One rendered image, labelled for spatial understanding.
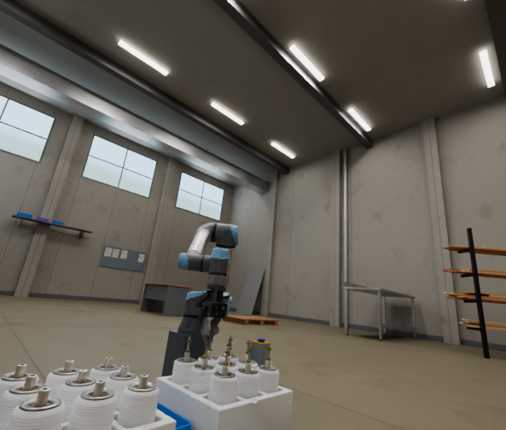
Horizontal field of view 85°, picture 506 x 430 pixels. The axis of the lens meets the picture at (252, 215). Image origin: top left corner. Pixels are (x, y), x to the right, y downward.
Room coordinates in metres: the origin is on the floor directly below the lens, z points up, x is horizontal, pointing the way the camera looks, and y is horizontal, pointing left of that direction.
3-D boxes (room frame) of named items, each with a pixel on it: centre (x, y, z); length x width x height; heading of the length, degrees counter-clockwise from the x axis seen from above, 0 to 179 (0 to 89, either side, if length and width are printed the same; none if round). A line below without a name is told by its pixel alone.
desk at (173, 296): (7.06, 1.89, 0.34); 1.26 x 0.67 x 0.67; 43
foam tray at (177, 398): (1.26, 0.04, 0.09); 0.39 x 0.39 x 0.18; 46
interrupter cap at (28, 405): (0.71, 0.42, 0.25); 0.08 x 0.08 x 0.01
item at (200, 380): (1.18, 0.13, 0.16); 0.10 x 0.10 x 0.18
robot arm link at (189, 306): (1.72, 0.28, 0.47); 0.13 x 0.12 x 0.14; 93
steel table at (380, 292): (6.63, -3.18, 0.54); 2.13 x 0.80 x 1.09; 133
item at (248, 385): (1.18, -0.04, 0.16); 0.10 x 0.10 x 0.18
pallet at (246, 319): (6.95, -0.19, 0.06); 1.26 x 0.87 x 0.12; 132
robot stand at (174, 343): (1.72, 0.28, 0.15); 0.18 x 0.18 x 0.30; 43
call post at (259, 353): (1.52, -0.11, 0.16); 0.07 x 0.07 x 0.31; 46
